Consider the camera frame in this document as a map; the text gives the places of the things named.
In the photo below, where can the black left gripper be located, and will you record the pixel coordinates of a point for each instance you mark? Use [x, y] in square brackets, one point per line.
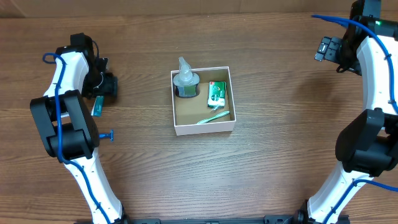
[109, 86]

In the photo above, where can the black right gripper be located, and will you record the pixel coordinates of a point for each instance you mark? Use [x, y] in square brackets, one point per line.
[328, 49]

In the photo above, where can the teal white toothpaste tube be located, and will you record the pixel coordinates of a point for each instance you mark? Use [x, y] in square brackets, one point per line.
[98, 106]

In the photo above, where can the blue disposable razor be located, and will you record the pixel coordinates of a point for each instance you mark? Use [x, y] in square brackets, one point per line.
[109, 135]

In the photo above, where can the green soap bar pack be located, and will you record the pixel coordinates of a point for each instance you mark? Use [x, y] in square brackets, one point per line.
[216, 95]

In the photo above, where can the green white toothbrush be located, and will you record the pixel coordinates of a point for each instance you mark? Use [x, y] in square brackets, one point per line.
[217, 116]

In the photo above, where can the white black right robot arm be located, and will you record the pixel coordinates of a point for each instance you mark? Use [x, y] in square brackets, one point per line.
[368, 145]

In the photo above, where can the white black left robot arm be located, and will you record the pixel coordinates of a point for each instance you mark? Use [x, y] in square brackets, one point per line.
[67, 128]

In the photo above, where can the pink open cardboard box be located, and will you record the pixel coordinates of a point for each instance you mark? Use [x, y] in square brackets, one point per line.
[188, 111]

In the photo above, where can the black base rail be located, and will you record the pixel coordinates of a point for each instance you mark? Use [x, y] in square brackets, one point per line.
[268, 219]

